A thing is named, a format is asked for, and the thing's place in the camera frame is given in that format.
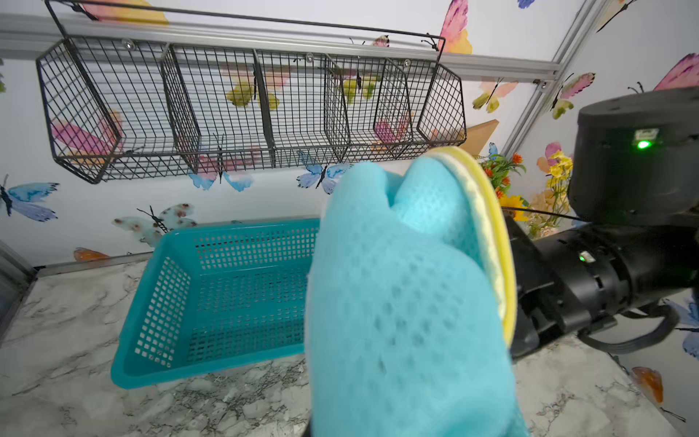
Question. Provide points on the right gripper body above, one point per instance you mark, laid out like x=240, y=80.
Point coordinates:
x=580, y=280

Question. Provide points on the white pot yellow pink flowers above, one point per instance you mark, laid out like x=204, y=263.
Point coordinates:
x=544, y=214

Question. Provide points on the teal mesh laundry bag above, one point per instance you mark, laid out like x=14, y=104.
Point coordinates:
x=411, y=305

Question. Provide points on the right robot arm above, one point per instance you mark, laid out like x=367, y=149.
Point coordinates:
x=634, y=188

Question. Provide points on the white pot orange flowers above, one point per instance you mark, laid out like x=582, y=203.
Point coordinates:
x=498, y=168

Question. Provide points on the wooden zigzag shelf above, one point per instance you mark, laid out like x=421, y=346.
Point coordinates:
x=478, y=137

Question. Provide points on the teal plastic basket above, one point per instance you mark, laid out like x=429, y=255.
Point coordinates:
x=217, y=298

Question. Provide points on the black wire wall basket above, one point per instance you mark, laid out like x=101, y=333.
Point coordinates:
x=129, y=108

